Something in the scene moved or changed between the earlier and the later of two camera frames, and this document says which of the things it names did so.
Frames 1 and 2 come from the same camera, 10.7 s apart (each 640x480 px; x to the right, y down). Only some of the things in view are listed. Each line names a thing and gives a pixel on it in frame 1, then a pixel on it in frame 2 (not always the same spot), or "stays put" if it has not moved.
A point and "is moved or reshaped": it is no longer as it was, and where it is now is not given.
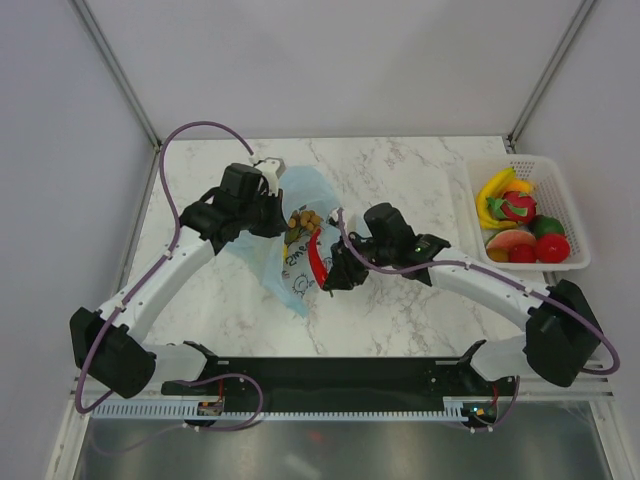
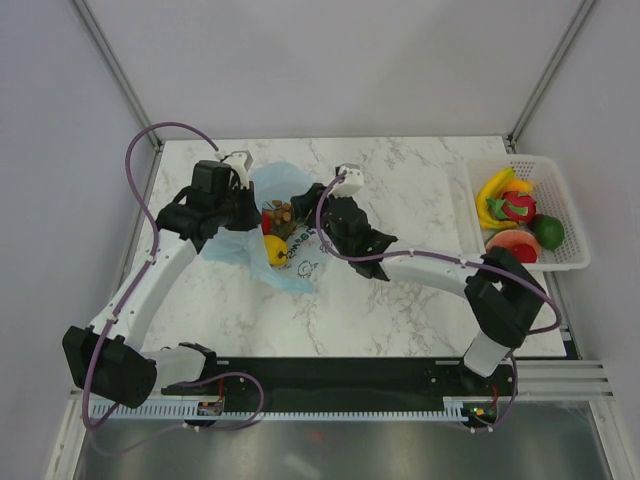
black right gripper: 344,273 to 308,199
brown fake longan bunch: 300,220 is moved or reshaped
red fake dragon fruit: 516,206 stays put
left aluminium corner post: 95,33 stays put
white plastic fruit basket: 553,200 stays put
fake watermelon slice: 509,238 stays put
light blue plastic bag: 295,280 is moved or reshaped
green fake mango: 543,225 stays put
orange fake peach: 519,185 stays put
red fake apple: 552,248 is moved or reshaped
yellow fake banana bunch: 490,189 stays put
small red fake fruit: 522,253 stays put
